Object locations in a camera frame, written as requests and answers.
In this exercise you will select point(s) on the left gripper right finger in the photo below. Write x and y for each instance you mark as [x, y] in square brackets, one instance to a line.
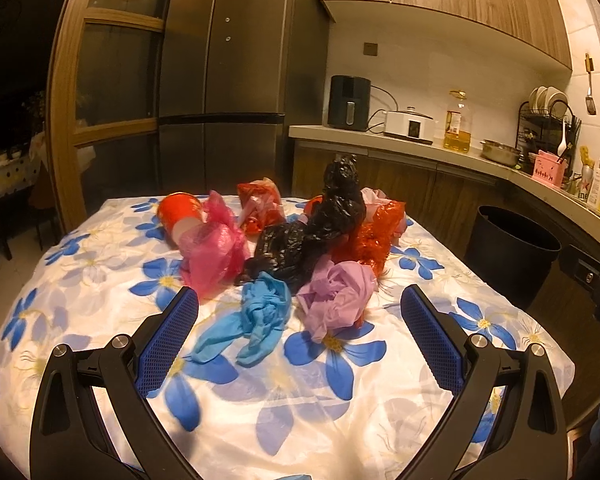
[528, 438]

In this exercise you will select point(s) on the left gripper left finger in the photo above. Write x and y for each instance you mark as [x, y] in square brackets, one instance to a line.
[69, 439]

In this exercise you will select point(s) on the blue disposable glove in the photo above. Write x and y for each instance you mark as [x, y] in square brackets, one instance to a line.
[262, 318]

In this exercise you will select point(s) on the red paper cup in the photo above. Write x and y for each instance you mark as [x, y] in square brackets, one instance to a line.
[179, 213]

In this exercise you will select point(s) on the orange red plastic bag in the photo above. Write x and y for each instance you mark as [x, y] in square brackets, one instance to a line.
[369, 244]

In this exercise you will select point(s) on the black plastic bag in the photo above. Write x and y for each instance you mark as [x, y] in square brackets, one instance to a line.
[290, 251]

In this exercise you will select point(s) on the red snack wrapper bag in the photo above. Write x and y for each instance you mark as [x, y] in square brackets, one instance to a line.
[262, 206]

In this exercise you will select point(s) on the black trash bin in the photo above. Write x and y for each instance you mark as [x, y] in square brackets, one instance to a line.
[511, 253]

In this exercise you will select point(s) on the floral blue white tablecloth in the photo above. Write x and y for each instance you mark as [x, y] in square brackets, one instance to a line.
[357, 406]

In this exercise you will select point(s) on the pink plastic bag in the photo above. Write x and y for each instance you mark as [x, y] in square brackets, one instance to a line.
[213, 253]

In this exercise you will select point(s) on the lilac plastic bag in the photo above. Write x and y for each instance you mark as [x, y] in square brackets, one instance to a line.
[335, 297]

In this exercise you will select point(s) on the wooden lower cabinet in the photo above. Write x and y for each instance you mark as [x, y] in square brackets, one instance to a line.
[444, 200]

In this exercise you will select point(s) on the white soap bottle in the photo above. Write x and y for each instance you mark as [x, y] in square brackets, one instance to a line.
[594, 194]

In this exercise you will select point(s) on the polka dot dining table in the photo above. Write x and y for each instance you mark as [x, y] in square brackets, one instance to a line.
[18, 174]

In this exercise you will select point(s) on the pink utensil holder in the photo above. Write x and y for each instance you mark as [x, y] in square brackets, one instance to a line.
[549, 169]

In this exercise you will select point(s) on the white ladle spoon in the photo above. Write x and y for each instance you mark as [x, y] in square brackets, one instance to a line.
[562, 146]

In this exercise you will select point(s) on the steel bowl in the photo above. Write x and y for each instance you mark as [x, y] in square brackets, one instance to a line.
[500, 153]

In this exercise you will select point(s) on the black dish rack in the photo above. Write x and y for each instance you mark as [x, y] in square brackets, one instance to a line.
[544, 131]

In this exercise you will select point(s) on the wooden glass door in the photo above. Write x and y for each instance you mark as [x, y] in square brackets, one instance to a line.
[102, 103]

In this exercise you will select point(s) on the cooking oil bottle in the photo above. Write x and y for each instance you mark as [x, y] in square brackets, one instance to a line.
[457, 127]

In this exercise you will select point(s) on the white slow cooker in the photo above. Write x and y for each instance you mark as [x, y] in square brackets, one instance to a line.
[409, 125]

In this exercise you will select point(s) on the hanging slotted spatula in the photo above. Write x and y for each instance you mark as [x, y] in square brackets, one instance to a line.
[589, 98]

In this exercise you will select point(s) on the black air fryer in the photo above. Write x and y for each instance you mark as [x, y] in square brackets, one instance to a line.
[349, 102]

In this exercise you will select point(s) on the dark steel refrigerator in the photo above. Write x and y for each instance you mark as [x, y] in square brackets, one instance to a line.
[235, 76]

